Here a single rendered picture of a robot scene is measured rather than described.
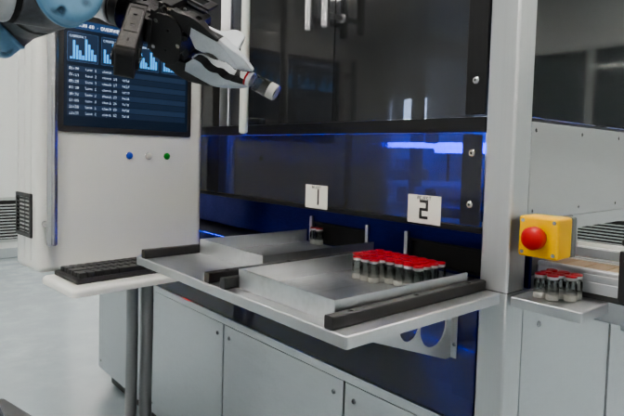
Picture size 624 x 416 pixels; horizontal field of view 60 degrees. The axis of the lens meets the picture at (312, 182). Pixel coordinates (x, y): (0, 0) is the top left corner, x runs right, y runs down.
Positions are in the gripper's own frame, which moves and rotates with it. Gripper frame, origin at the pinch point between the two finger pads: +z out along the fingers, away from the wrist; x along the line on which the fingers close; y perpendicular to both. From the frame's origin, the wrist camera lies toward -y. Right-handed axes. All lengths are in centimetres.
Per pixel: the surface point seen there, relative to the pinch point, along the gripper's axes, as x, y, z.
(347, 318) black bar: 24.2, -6.6, 28.1
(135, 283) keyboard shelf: 79, 9, -19
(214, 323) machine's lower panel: 121, 34, -4
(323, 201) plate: 55, 42, 11
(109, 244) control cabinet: 91, 21, -36
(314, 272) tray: 47, 15, 19
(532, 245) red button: 18, 22, 50
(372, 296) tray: 26.3, 1.0, 30.1
